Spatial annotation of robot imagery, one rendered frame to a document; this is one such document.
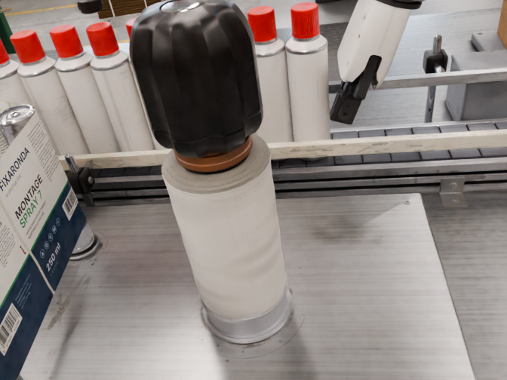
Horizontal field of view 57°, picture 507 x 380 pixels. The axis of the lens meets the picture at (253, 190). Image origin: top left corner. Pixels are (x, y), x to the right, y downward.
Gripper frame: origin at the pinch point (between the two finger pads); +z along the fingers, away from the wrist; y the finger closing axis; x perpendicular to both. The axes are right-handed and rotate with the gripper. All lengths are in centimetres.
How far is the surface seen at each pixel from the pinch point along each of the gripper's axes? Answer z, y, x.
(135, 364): 13.3, 34.5, -18.0
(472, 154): 0.4, 3.5, 17.6
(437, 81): -5.4, -3.3, 11.4
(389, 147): 1.8, 4.5, 6.5
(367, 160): 5.1, 3.8, 4.7
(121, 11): 147, -374, -138
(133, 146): 12.5, 2.7, -27.3
